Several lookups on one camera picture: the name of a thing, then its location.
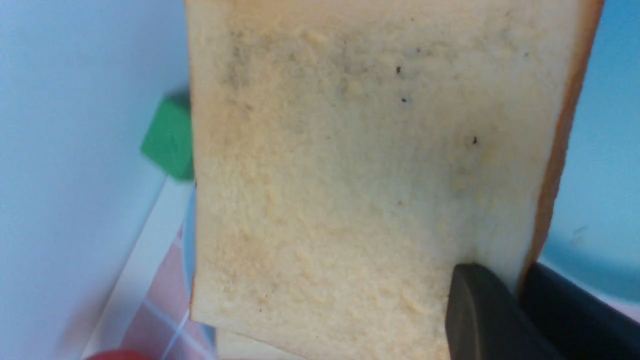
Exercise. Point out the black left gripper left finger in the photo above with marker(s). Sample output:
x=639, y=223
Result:
x=484, y=322

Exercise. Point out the light blue plate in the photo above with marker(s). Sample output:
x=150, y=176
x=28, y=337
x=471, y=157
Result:
x=600, y=200

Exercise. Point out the toast slice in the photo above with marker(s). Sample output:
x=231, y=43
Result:
x=375, y=175
x=232, y=346

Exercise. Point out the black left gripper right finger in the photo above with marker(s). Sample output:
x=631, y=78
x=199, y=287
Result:
x=578, y=324

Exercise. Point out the green cube block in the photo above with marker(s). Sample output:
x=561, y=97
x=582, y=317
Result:
x=168, y=139

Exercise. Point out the pink checkered tablecloth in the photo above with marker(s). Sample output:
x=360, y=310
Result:
x=148, y=309

